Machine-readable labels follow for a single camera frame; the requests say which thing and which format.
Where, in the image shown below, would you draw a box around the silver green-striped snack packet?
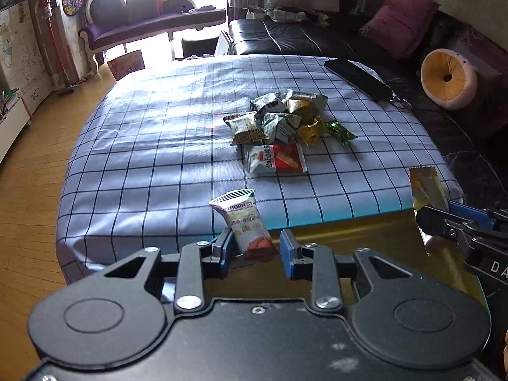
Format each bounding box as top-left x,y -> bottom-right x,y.
281,89 -> 328,122

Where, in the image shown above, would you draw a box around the gold brown snack packet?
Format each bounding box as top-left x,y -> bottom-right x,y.
286,98 -> 314,122

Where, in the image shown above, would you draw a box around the white orange snack packet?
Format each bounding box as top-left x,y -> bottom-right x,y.
209,189 -> 279,263

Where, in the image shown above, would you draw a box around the yellow donut cushion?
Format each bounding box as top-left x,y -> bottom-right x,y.
420,48 -> 478,111

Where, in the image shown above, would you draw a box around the green candy packet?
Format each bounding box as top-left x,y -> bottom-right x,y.
324,120 -> 358,145

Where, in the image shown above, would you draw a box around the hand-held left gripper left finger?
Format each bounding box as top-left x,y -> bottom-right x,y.
104,228 -> 235,313

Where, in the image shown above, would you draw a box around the blue checked tablecloth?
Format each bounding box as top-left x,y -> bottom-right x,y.
56,53 -> 465,284

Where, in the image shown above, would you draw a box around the black long pouch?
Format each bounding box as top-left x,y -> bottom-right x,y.
323,58 -> 391,102

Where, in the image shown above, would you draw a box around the long gold snack packet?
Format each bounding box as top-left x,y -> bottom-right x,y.
409,166 -> 451,257

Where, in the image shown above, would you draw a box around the white bag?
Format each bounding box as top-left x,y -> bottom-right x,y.
214,30 -> 235,56

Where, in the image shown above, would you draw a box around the tree print board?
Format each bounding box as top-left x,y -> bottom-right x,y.
106,50 -> 145,82

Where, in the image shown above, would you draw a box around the gold candy packet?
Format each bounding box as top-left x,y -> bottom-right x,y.
297,116 -> 328,148

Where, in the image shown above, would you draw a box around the clutter of books and toys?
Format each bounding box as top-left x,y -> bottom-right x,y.
0,87 -> 20,120

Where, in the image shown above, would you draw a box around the white red snack packet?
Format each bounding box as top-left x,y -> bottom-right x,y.
243,143 -> 309,174

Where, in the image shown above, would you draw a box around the purple chaise longue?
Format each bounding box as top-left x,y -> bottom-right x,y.
78,0 -> 227,74

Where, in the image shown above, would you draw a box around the metal keyring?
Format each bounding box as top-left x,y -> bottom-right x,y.
381,83 -> 413,110

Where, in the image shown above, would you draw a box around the magenta cushion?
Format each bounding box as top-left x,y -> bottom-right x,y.
359,0 -> 441,60

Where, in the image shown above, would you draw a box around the white cartoon print cabinet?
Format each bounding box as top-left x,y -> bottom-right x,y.
0,0 -> 54,116

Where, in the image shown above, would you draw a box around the black leather sofa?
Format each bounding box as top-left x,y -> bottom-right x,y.
228,8 -> 508,215

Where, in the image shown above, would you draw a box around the grey green cushion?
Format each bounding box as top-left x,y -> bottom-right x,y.
125,0 -> 161,24

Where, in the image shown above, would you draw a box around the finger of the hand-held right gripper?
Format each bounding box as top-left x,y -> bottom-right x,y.
416,205 -> 477,249
448,200 -> 498,230

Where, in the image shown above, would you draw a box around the dark stool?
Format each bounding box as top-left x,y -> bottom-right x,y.
182,36 -> 221,59

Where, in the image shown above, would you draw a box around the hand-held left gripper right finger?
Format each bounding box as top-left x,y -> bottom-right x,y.
280,229 -> 413,312

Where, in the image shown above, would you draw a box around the dark red patterned cushion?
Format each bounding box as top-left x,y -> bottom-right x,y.
446,24 -> 508,84

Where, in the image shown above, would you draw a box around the gold tin tray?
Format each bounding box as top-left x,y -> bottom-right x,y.
202,202 -> 488,306

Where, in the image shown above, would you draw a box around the pile of plastic bags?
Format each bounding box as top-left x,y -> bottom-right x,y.
244,3 -> 330,26

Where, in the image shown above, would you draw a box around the red stick vacuum cleaner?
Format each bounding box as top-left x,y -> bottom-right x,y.
42,0 -> 76,96

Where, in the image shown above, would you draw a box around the black white snack packet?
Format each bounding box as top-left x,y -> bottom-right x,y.
250,92 -> 288,115

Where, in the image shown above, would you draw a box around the white low cabinet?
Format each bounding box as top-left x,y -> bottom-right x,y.
0,87 -> 32,163

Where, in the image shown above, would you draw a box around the round colourful wall decoration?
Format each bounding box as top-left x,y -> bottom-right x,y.
61,0 -> 84,17

